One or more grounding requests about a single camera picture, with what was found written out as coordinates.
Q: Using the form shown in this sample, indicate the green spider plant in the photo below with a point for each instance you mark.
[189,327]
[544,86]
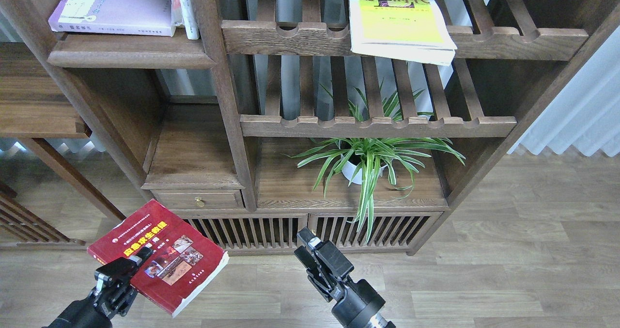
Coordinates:
[369,155]

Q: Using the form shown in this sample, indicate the brass drawer knob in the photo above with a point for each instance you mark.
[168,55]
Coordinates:
[199,202]

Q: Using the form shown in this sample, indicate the dark wooden bookshelf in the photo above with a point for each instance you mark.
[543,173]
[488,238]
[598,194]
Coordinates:
[217,117]

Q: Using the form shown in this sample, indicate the white curtain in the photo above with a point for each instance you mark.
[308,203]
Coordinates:
[586,113]

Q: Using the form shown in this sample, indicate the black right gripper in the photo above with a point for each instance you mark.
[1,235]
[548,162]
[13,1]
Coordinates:
[358,304]

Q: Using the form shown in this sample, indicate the white lavender book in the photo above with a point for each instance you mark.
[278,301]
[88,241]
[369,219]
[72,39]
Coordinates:
[134,17]

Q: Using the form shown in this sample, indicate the white plant pot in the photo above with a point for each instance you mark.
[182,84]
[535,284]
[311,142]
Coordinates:
[356,177]

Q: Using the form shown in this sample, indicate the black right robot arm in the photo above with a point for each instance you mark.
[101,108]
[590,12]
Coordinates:
[357,304]

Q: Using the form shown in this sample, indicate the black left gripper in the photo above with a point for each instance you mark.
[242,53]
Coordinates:
[112,296]

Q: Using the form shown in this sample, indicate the yellow green book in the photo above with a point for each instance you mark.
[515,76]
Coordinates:
[409,30]

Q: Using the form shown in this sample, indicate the white upright book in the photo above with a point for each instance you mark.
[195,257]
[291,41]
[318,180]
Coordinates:
[183,15]

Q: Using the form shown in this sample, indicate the red book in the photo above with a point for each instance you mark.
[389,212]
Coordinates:
[183,263]

